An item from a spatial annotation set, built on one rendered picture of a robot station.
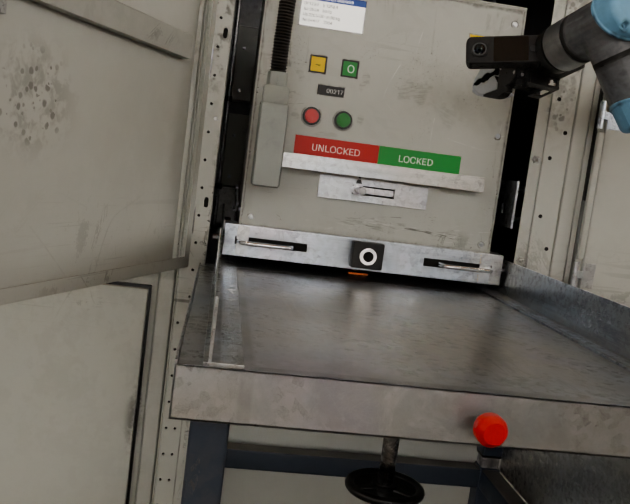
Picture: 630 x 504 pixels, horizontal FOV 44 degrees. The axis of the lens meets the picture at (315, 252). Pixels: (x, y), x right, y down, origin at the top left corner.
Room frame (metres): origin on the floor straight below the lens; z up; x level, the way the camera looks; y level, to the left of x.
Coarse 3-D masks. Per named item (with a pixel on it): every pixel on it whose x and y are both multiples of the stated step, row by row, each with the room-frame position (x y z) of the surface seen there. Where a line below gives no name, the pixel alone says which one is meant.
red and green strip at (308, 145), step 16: (304, 144) 1.47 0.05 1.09; (320, 144) 1.47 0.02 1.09; (336, 144) 1.48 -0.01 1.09; (352, 144) 1.48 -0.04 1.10; (368, 144) 1.49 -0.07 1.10; (352, 160) 1.48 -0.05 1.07; (368, 160) 1.49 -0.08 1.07; (384, 160) 1.49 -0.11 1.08; (400, 160) 1.49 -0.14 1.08; (416, 160) 1.50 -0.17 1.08; (432, 160) 1.50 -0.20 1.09; (448, 160) 1.51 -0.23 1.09
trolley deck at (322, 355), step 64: (192, 320) 0.93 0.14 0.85; (256, 320) 0.98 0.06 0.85; (320, 320) 1.03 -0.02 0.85; (384, 320) 1.09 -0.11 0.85; (448, 320) 1.16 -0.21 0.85; (512, 320) 1.24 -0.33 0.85; (192, 384) 0.73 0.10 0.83; (256, 384) 0.74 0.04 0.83; (320, 384) 0.75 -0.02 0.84; (384, 384) 0.76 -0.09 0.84; (448, 384) 0.78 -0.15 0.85; (512, 384) 0.82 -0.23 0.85; (576, 384) 0.86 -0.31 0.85; (512, 448) 0.78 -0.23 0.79; (576, 448) 0.78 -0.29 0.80
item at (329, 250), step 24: (264, 240) 1.45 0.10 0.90; (288, 240) 1.46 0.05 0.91; (312, 240) 1.46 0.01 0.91; (336, 240) 1.47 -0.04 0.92; (360, 240) 1.47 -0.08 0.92; (312, 264) 1.46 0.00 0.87; (336, 264) 1.47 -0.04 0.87; (384, 264) 1.48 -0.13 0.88; (408, 264) 1.49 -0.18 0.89; (432, 264) 1.49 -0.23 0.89; (456, 264) 1.50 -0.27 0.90
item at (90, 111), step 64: (0, 0) 0.87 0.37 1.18; (64, 0) 0.99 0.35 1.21; (128, 0) 1.17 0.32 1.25; (192, 0) 1.37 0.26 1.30; (0, 64) 0.91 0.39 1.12; (64, 64) 1.03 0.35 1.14; (128, 64) 1.19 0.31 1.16; (192, 64) 1.40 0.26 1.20; (0, 128) 0.92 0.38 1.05; (64, 128) 1.04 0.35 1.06; (128, 128) 1.21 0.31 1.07; (192, 128) 1.41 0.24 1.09; (0, 192) 0.93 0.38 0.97; (64, 192) 1.06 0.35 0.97; (128, 192) 1.23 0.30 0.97; (192, 192) 1.39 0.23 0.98; (0, 256) 0.94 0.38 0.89; (64, 256) 1.07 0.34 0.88; (128, 256) 1.25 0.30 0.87
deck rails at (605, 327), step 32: (224, 288) 1.16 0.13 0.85; (512, 288) 1.46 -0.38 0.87; (544, 288) 1.32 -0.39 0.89; (576, 288) 1.21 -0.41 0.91; (224, 320) 0.93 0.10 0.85; (544, 320) 1.25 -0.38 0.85; (576, 320) 1.19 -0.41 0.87; (608, 320) 1.09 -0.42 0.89; (224, 352) 0.78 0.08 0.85; (608, 352) 1.05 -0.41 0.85
